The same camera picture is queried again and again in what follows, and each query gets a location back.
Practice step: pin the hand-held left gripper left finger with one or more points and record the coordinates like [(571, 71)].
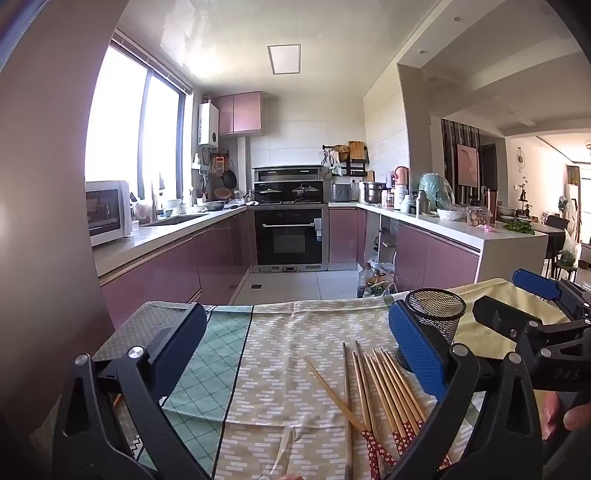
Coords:
[(182, 350)]

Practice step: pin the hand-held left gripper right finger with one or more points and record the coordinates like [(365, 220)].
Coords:
[(418, 350)]

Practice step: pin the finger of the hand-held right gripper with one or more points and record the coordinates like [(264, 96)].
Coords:
[(535, 284), (498, 318)]

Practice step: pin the black mesh utensil holder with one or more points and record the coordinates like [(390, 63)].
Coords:
[(438, 307)]

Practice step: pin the bunch of wooden chopsticks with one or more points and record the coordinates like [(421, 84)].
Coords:
[(383, 392)]

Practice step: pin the dark brown chopstick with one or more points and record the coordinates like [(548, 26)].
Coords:
[(347, 406)]

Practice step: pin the light bamboo chopstick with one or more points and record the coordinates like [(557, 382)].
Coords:
[(330, 391)]

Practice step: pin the person's right hand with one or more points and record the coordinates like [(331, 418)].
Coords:
[(550, 415)]

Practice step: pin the yellow cloth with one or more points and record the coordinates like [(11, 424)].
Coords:
[(489, 345)]

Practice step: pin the hanging plastic bag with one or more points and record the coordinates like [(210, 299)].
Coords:
[(568, 251)]

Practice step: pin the grey patterned cloth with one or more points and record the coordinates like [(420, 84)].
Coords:
[(138, 323)]

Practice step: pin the green leafy vegetables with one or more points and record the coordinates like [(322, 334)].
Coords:
[(519, 227)]

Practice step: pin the black dining chair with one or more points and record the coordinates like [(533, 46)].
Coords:
[(556, 224)]

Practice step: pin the bag of green vegetables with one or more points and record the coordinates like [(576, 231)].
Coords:
[(381, 290)]

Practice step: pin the pink peninsula base cabinets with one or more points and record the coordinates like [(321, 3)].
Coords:
[(438, 263)]

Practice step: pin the pink base cabinets with sink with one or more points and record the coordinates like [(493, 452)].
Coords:
[(184, 267)]

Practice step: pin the plastic oil bottle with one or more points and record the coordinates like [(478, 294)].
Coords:
[(364, 281)]

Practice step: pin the glass bowl with food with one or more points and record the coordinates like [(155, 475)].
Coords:
[(479, 217)]

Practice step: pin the brown tumbler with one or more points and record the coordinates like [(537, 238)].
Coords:
[(491, 201)]

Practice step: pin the beige and green patterned tablecloth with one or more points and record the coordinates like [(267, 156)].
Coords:
[(286, 369)]

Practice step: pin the white bowl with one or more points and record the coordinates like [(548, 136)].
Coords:
[(450, 214)]

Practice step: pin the steel kitchen sink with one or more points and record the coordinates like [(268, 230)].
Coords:
[(178, 220)]

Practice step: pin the teal plastic bag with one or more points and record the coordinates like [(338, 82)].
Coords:
[(436, 189)]

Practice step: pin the steel thermos bottle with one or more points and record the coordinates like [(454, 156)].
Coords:
[(422, 203)]

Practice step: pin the steel mixing bowl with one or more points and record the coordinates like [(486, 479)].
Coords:
[(214, 205)]

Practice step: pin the steel kitchen faucet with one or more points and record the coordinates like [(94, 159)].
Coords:
[(153, 203)]

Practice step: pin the black built-in oven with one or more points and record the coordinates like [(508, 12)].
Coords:
[(288, 240)]

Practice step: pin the white countertop oven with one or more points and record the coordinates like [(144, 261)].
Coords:
[(108, 212)]

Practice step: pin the steel stockpot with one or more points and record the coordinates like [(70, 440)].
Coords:
[(373, 194)]

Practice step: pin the dark slatted partition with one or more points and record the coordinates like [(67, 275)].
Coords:
[(449, 138)]

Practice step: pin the pink kettle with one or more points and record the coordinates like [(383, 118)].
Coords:
[(402, 177)]

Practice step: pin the silver countertop appliance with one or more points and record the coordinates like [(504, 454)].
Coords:
[(341, 193)]

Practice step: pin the black hanging frying pan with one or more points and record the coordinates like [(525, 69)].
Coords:
[(230, 179)]

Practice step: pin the black lidded wok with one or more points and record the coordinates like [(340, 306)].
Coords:
[(268, 190), (306, 189)]

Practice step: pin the black range hood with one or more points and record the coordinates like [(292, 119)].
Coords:
[(286, 174)]

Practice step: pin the wooden cutting board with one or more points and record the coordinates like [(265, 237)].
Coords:
[(356, 150)]

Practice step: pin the white water heater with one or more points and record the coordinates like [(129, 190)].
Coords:
[(208, 122)]

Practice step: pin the kitchen window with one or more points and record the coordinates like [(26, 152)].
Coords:
[(120, 115)]

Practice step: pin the ceiling light panel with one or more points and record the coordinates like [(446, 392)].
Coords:
[(284, 59)]

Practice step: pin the wall clock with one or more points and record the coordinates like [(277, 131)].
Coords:
[(521, 158)]

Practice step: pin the pink wall picture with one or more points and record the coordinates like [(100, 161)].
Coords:
[(467, 164)]

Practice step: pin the black wall rack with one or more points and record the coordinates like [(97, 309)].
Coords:
[(355, 166)]

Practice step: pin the pink wall cabinet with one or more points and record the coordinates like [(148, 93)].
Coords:
[(240, 113)]

